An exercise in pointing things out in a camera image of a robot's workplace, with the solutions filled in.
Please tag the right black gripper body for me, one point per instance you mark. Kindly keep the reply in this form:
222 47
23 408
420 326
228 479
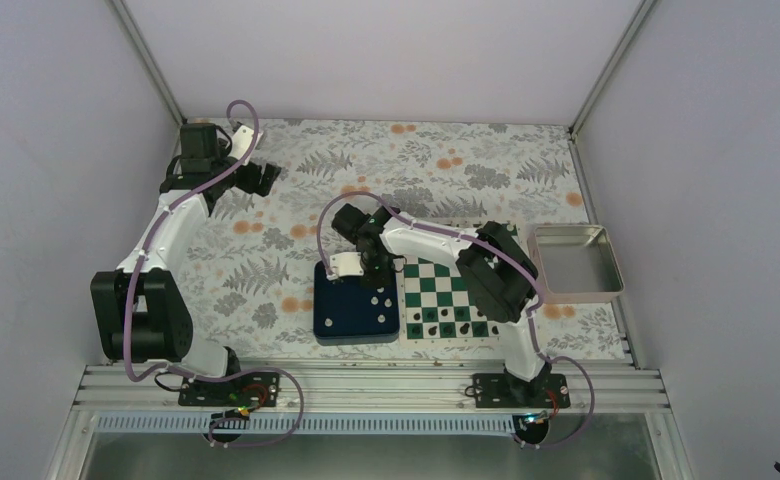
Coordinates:
382 276

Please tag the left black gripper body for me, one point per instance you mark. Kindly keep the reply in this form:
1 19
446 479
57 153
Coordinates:
248 184

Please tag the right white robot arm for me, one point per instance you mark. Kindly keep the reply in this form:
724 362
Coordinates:
501 280

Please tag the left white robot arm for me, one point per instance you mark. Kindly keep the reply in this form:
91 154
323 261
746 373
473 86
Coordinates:
140 312

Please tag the green white chess board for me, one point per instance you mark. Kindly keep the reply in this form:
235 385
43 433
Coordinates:
426 276

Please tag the black chess piece row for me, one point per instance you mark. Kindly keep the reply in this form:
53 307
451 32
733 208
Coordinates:
460 322

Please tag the dark blue tray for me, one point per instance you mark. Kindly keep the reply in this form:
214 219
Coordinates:
346 313

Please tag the floral table mat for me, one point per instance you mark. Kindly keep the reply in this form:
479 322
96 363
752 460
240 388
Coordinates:
248 276

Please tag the silver metal tin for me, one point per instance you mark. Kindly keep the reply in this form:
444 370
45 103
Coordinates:
577 263

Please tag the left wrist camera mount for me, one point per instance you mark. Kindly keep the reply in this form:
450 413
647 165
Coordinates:
241 140

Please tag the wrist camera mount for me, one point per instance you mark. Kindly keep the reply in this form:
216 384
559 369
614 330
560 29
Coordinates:
241 140
344 264

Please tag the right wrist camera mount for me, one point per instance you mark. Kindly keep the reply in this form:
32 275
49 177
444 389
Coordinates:
344 264

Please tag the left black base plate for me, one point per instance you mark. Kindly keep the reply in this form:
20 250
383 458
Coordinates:
251 391

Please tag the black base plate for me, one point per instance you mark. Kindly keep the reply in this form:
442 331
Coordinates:
503 391
251 391

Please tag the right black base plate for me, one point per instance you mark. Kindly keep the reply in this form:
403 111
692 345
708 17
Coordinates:
503 391

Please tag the aluminium rail frame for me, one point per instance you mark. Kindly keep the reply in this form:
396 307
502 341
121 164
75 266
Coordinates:
407 387

